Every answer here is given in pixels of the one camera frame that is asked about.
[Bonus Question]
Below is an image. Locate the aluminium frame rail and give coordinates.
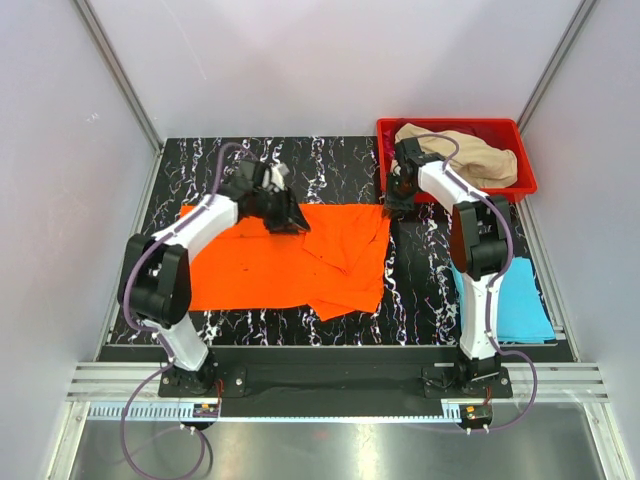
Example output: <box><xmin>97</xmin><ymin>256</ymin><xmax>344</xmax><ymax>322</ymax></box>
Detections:
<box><xmin>66</xmin><ymin>362</ymin><xmax>609</xmax><ymax>403</ymax></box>

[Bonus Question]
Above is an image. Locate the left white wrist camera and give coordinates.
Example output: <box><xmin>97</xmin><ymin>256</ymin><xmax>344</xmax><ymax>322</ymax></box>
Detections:
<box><xmin>262</xmin><ymin>163</ymin><xmax>289</xmax><ymax>193</ymax></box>

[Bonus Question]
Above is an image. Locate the beige t shirt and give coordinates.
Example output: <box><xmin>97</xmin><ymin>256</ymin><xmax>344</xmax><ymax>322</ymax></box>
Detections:
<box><xmin>394</xmin><ymin>123</ymin><xmax>518</xmax><ymax>189</ymax></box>

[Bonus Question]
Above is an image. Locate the folded light blue t shirt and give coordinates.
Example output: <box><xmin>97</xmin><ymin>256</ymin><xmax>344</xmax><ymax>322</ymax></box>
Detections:
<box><xmin>451</xmin><ymin>257</ymin><xmax>557</xmax><ymax>344</ymax></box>

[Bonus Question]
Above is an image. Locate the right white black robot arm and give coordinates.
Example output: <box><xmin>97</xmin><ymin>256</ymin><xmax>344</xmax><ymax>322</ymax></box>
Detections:
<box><xmin>384</xmin><ymin>136</ymin><xmax>514</xmax><ymax>397</ymax></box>

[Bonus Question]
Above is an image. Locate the red plastic bin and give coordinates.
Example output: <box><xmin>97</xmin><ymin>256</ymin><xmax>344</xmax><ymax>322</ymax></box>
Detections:
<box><xmin>377</xmin><ymin>118</ymin><xmax>537</xmax><ymax>203</ymax></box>

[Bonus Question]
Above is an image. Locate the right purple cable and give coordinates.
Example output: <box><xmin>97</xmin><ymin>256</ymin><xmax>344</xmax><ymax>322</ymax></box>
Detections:
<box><xmin>417</xmin><ymin>132</ymin><xmax>541</xmax><ymax>434</ymax></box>

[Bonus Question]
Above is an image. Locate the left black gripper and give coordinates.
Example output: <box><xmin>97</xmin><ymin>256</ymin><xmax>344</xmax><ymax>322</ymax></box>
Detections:
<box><xmin>254</xmin><ymin>187</ymin><xmax>311</xmax><ymax>237</ymax></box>

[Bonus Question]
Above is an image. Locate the orange t shirt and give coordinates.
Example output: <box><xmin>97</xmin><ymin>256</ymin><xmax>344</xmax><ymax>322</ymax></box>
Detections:
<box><xmin>190</xmin><ymin>204</ymin><xmax>390</xmax><ymax>321</ymax></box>

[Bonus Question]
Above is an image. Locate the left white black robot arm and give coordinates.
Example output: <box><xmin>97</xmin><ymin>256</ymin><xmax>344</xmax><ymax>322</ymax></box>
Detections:
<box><xmin>118</xmin><ymin>159</ymin><xmax>310</xmax><ymax>396</ymax></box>

